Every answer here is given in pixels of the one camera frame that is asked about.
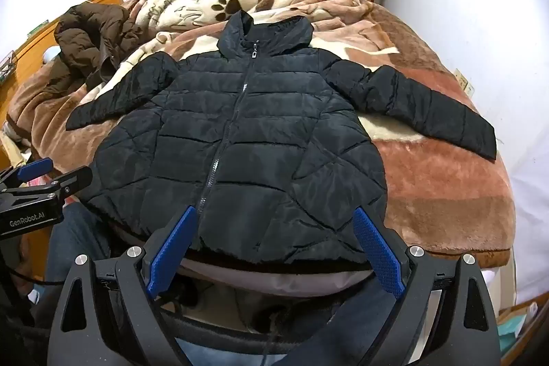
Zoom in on dark shoe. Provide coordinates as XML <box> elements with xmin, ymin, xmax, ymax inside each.
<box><xmin>251</xmin><ymin>299</ymin><xmax>309</xmax><ymax>343</ymax></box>

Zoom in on brown puffer jacket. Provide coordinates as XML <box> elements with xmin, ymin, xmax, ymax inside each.
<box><xmin>45</xmin><ymin>3</ymin><xmax>144</xmax><ymax>92</ymax></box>

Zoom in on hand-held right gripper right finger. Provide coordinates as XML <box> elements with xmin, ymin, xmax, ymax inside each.
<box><xmin>352</xmin><ymin>206</ymin><xmax>502</xmax><ymax>366</ymax></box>

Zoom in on white cloth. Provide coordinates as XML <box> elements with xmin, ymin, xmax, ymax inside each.
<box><xmin>510</xmin><ymin>158</ymin><xmax>549</xmax><ymax>266</ymax></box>

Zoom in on black cable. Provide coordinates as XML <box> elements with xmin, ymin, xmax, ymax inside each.
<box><xmin>6</xmin><ymin>263</ymin><xmax>52</xmax><ymax>287</ymax></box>

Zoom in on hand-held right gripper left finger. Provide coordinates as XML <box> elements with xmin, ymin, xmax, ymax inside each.
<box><xmin>46</xmin><ymin>205</ymin><xmax>202</xmax><ymax>366</ymax></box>

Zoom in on person's blue jeans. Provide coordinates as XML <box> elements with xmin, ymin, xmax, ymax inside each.
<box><xmin>45</xmin><ymin>203</ymin><xmax>425</xmax><ymax>366</ymax></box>

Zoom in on paw print plush blanket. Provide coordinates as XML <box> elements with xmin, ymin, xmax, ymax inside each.
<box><xmin>0</xmin><ymin>0</ymin><xmax>515</xmax><ymax>268</ymax></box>

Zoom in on wall socket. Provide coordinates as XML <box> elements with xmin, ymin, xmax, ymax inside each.
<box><xmin>455</xmin><ymin>69</ymin><xmax>476</xmax><ymax>96</ymax></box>

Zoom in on wooden bedside cabinet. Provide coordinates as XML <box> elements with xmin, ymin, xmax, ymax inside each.
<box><xmin>9</xmin><ymin>235</ymin><xmax>50</xmax><ymax>281</ymax></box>

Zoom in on black puffer jacket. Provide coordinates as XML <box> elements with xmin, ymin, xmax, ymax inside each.
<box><xmin>65</xmin><ymin>11</ymin><xmax>498</xmax><ymax>266</ymax></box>

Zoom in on wooden storage box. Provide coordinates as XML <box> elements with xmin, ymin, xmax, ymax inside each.
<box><xmin>498</xmin><ymin>297</ymin><xmax>546</xmax><ymax>355</ymax></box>

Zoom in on grey bed mattress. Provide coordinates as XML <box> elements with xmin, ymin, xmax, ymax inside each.
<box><xmin>178</xmin><ymin>257</ymin><xmax>376</xmax><ymax>299</ymax></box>

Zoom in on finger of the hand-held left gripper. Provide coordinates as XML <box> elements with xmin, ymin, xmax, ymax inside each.
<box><xmin>19</xmin><ymin>166</ymin><xmax>94</xmax><ymax>199</ymax></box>
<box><xmin>0</xmin><ymin>158</ymin><xmax>54</xmax><ymax>189</ymax></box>

